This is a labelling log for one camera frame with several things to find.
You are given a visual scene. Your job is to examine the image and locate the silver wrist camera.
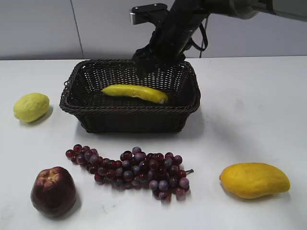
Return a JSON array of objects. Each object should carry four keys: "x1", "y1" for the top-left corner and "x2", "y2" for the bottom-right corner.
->
[{"x1": 130, "y1": 3, "x2": 168, "y2": 26}]

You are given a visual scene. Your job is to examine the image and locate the yellow-green lemon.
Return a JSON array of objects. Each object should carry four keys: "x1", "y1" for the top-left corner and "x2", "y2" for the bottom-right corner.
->
[{"x1": 13, "y1": 92, "x2": 50, "y2": 123}]

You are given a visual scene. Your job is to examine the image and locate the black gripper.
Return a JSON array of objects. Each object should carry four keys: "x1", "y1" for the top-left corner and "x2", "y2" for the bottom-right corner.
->
[{"x1": 132, "y1": 0, "x2": 209, "y2": 78}]

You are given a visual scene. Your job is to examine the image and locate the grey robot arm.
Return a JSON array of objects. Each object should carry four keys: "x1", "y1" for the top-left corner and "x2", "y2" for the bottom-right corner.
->
[{"x1": 130, "y1": 0, "x2": 307, "y2": 78}]

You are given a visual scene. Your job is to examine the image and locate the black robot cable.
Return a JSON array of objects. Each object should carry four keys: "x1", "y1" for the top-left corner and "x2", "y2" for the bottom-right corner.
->
[{"x1": 186, "y1": 14, "x2": 209, "y2": 52}]

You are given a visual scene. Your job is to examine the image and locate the purple grape bunch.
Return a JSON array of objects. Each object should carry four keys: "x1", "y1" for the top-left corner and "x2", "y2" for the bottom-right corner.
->
[{"x1": 65, "y1": 144, "x2": 194, "y2": 202}]

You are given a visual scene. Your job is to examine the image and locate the yellow banana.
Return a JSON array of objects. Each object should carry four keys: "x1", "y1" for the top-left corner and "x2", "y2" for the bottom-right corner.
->
[{"x1": 101, "y1": 84, "x2": 169, "y2": 104}]

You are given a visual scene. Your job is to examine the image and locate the orange-yellow mango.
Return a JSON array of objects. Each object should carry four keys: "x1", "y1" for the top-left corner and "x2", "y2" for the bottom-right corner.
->
[{"x1": 219, "y1": 162, "x2": 291, "y2": 199}]

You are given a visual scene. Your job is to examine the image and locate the dark red apple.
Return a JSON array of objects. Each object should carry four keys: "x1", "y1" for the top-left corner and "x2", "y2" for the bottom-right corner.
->
[{"x1": 30, "y1": 166, "x2": 77, "y2": 218}]

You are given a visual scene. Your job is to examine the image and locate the black wicker basket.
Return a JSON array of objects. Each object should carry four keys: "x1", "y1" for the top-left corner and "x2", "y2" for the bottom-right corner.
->
[{"x1": 59, "y1": 59, "x2": 201, "y2": 133}]

